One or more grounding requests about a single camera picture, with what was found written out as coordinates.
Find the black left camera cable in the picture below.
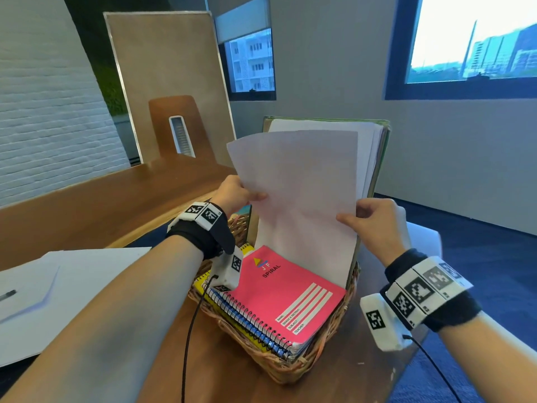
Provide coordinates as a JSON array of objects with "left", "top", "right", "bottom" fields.
[{"left": 180, "top": 274, "right": 220, "bottom": 403}]

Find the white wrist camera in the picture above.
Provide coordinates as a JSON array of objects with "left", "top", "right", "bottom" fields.
[
  {"left": 208, "top": 246, "right": 244, "bottom": 293},
  {"left": 359, "top": 292, "right": 414, "bottom": 353}
]

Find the green foliage wall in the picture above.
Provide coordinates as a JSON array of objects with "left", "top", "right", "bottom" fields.
[{"left": 92, "top": 62, "right": 129, "bottom": 117}]

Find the blue-framed window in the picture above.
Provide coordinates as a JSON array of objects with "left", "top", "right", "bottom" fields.
[{"left": 384, "top": 0, "right": 537, "bottom": 101}]

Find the brown metal-framed board panel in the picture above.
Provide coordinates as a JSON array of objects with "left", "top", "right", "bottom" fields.
[{"left": 103, "top": 11, "right": 237, "bottom": 167}]

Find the yellow notebook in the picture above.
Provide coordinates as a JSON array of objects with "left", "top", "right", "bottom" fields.
[{"left": 194, "top": 242, "right": 270, "bottom": 354}]

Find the black wrist marker band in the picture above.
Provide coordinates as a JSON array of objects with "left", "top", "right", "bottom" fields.
[
  {"left": 166, "top": 201, "right": 237, "bottom": 261},
  {"left": 379, "top": 249, "right": 483, "bottom": 334}
]

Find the window with building view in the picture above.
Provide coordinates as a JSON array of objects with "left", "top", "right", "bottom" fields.
[{"left": 218, "top": 28, "right": 277, "bottom": 102}]

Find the black camera cable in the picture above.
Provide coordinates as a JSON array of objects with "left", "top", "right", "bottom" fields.
[
  {"left": 402, "top": 334, "right": 462, "bottom": 403},
  {"left": 180, "top": 274, "right": 220, "bottom": 403}
]

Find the brown wooden chair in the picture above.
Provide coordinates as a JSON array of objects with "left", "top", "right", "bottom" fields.
[{"left": 148, "top": 95, "right": 217, "bottom": 163}]

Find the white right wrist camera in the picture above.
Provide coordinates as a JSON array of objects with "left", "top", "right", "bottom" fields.
[{"left": 359, "top": 292, "right": 414, "bottom": 353}]

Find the wooden table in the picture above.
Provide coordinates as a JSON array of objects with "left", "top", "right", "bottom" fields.
[{"left": 0, "top": 157, "right": 444, "bottom": 403}]

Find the black right camera cable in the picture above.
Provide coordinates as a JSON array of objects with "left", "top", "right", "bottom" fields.
[{"left": 402, "top": 334, "right": 462, "bottom": 403}]

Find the person's left hand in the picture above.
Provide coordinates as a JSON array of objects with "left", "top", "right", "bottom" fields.
[{"left": 209, "top": 175, "right": 269, "bottom": 219}]

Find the pink spiral notebook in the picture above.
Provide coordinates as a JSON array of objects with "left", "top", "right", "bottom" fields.
[{"left": 224, "top": 245, "right": 348, "bottom": 347}]

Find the person's right forearm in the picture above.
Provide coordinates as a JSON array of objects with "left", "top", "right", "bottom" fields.
[{"left": 438, "top": 310, "right": 537, "bottom": 403}]

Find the grey roller blind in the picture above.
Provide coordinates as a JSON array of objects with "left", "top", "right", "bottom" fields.
[{"left": 214, "top": 0, "right": 272, "bottom": 45}]

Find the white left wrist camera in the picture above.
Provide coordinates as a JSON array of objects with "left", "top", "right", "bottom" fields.
[{"left": 208, "top": 246, "right": 244, "bottom": 293}]

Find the person's right hand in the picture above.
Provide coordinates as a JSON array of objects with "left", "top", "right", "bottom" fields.
[{"left": 335, "top": 198, "right": 413, "bottom": 269}]

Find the black left wrist marker band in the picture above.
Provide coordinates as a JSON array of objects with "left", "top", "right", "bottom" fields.
[{"left": 166, "top": 201, "right": 237, "bottom": 261}]

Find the black right wrist marker band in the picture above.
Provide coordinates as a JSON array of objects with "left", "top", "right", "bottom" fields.
[{"left": 379, "top": 249, "right": 483, "bottom": 334}]

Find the blue spiral notebook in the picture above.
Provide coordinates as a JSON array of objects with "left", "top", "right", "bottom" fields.
[{"left": 203, "top": 285, "right": 295, "bottom": 360}]

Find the person's left forearm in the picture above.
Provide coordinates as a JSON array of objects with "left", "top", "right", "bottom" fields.
[{"left": 0, "top": 235, "right": 205, "bottom": 403}]

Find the woven wicker basket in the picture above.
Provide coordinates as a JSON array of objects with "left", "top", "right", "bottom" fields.
[{"left": 187, "top": 215, "right": 361, "bottom": 386}]

